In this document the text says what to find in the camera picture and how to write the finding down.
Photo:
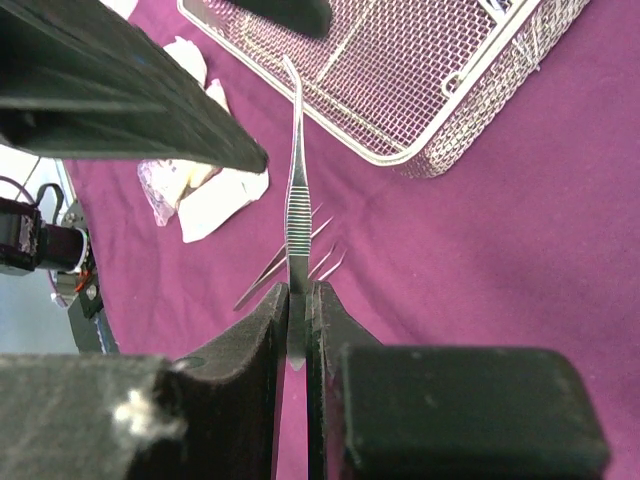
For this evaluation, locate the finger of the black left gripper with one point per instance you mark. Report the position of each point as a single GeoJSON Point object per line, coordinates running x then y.
{"type": "Point", "coordinates": [311, 18]}
{"type": "Point", "coordinates": [78, 81]}

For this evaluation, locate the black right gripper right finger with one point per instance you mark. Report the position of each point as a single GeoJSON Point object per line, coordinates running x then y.
{"type": "Point", "coordinates": [379, 411]}

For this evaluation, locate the straight steel tweezers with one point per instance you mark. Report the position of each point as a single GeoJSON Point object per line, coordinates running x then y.
{"type": "Point", "coordinates": [270, 270]}

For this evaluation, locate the ribbed grip steel tweezers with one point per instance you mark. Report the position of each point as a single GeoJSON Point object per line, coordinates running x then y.
{"type": "Point", "coordinates": [298, 230]}

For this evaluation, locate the purple cloth drape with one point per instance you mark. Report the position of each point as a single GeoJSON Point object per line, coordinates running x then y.
{"type": "Point", "coordinates": [532, 238]}

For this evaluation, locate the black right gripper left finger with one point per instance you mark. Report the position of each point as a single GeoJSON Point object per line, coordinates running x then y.
{"type": "Point", "coordinates": [213, 414]}

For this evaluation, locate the white gauze pack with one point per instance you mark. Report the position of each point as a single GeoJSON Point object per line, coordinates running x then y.
{"type": "Point", "coordinates": [166, 182]}

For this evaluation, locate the curved tip steel tweezers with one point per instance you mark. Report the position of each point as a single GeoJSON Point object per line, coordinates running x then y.
{"type": "Point", "coordinates": [328, 264]}

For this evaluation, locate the small white blue packet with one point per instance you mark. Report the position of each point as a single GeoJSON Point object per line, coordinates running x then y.
{"type": "Point", "coordinates": [213, 203]}

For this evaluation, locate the metal mesh instrument tray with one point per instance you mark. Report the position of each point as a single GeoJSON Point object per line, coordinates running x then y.
{"type": "Point", "coordinates": [401, 83]}

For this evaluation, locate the white gauze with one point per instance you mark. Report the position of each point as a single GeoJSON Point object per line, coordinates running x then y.
{"type": "Point", "coordinates": [185, 52]}

